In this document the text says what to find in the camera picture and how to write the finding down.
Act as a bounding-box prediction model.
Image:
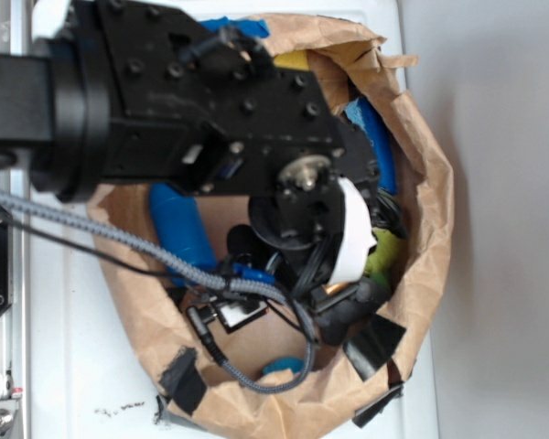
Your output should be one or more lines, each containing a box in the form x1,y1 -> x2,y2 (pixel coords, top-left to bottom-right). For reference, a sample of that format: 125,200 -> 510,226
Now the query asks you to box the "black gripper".
95,1 -> 380,284

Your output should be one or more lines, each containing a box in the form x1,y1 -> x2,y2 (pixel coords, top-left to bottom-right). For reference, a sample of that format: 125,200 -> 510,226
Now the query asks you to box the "blue ball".
262,357 -> 305,376

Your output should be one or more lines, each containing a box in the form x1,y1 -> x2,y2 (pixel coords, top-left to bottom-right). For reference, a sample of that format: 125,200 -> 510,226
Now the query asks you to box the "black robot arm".
0,1 -> 380,284

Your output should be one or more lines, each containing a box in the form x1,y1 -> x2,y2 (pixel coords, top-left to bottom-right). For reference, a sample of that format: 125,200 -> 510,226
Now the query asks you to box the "blue cloth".
200,16 -> 271,38

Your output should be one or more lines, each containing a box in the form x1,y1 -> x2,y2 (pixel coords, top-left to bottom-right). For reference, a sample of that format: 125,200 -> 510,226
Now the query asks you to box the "yellow cloth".
274,50 -> 310,71

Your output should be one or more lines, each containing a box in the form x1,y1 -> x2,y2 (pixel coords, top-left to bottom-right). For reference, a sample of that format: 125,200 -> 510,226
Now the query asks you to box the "blue plastic bottle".
148,184 -> 218,272

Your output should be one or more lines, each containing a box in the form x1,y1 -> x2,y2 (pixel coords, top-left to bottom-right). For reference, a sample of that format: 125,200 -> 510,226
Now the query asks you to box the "blue sponge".
345,97 -> 398,195

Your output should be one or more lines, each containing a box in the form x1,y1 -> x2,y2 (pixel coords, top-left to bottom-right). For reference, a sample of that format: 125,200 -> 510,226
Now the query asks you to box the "brown paper bag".
102,14 -> 454,438

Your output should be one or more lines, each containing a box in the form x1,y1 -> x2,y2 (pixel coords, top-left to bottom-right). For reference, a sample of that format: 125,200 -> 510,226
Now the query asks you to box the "green plush frog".
363,229 -> 405,287

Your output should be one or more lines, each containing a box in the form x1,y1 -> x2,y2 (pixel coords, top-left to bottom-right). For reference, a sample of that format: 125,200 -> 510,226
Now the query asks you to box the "grey plush donkey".
314,277 -> 393,346

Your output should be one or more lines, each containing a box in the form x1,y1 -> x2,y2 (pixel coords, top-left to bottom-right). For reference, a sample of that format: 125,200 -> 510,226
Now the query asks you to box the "aluminium rail frame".
0,1 -> 32,438

